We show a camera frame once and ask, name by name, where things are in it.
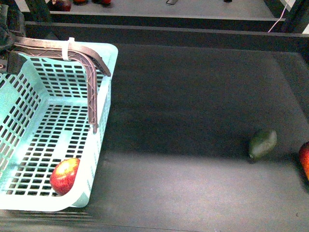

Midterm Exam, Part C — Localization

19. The green avocado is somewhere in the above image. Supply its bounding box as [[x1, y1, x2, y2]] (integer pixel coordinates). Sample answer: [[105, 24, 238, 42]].
[[248, 130, 278, 160]]

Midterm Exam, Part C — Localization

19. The white cable tie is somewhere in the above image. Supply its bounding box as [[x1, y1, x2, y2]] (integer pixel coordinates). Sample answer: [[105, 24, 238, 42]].
[[61, 37, 75, 61]]

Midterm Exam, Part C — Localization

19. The dark metal shelf post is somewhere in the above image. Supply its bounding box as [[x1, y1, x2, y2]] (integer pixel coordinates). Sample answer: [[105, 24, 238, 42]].
[[25, 0, 52, 23]]

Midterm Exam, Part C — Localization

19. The white cable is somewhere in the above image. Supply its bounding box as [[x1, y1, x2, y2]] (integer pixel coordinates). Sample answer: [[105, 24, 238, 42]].
[[267, 0, 292, 33]]

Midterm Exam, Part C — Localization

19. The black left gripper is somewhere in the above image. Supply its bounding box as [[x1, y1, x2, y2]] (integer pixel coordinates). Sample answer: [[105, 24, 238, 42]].
[[0, 4, 26, 74]]

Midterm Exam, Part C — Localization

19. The red orange mango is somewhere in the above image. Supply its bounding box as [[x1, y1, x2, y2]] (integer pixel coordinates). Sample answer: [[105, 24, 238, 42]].
[[298, 142, 309, 179]]

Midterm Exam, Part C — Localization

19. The light teal plastic shopping basket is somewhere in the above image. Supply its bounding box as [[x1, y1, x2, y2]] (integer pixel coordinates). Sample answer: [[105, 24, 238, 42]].
[[0, 55, 112, 211]]

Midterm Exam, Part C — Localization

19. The dark red apple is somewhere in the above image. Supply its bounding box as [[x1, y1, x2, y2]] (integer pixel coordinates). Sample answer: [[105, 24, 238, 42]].
[[50, 0, 72, 12]]

